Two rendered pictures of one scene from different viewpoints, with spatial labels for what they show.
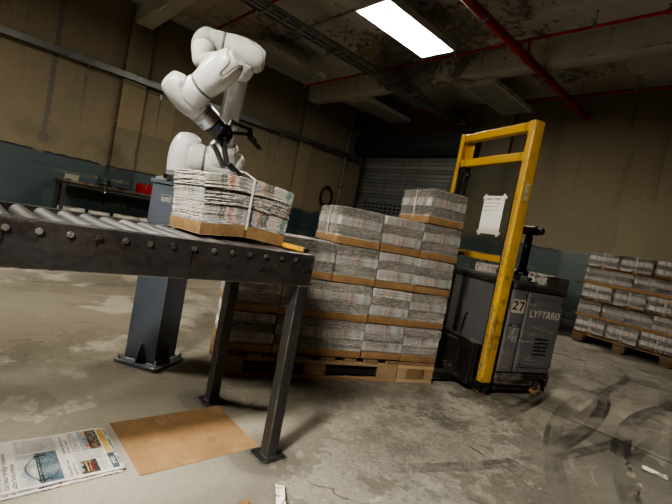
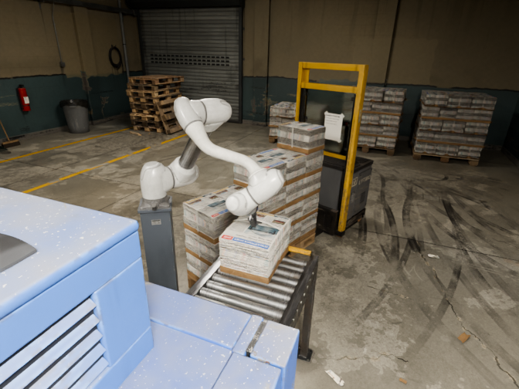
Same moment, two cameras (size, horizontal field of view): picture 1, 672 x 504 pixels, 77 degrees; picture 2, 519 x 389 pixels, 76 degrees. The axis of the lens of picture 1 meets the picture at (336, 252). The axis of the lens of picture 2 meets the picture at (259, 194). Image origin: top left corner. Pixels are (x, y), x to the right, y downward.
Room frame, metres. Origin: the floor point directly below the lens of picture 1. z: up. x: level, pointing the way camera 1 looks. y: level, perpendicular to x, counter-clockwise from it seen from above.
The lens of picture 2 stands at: (0.22, 1.15, 1.93)
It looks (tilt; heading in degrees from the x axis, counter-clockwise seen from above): 23 degrees down; 334
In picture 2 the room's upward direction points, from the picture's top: 2 degrees clockwise
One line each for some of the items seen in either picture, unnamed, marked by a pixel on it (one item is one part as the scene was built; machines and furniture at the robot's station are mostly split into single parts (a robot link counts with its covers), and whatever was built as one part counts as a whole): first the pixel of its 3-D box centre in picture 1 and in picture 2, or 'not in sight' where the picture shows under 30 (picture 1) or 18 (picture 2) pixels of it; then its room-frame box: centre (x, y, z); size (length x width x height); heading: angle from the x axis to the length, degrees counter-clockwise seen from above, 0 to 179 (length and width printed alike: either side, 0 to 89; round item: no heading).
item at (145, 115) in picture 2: not in sight; (157, 102); (9.48, -0.27, 0.65); 1.33 x 0.94 x 1.30; 137
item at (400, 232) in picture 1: (388, 234); (280, 166); (2.83, -0.33, 0.95); 0.38 x 0.29 x 0.23; 24
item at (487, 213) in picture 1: (485, 207); (327, 120); (3.12, -1.02, 1.27); 0.57 x 0.01 x 0.65; 23
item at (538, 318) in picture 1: (496, 327); (334, 188); (3.26, -1.34, 0.40); 0.69 x 0.55 x 0.80; 23
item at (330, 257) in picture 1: (315, 304); (249, 230); (2.67, 0.07, 0.42); 1.17 x 0.39 x 0.83; 113
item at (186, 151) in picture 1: (186, 153); (154, 178); (2.30, 0.90, 1.17); 0.18 x 0.16 x 0.22; 108
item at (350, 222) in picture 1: (348, 226); (259, 173); (2.72, -0.05, 0.95); 0.38 x 0.29 x 0.23; 24
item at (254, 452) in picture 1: (268, 453); (303, 353); (1.60, 0.11, 0.01); 0.14 x 0.13 x 0.01; 43
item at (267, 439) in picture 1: (283, 370); (307, 316); (1.60, 0.11, 0.34); 0.06 x 0.06 x 0.68; 43
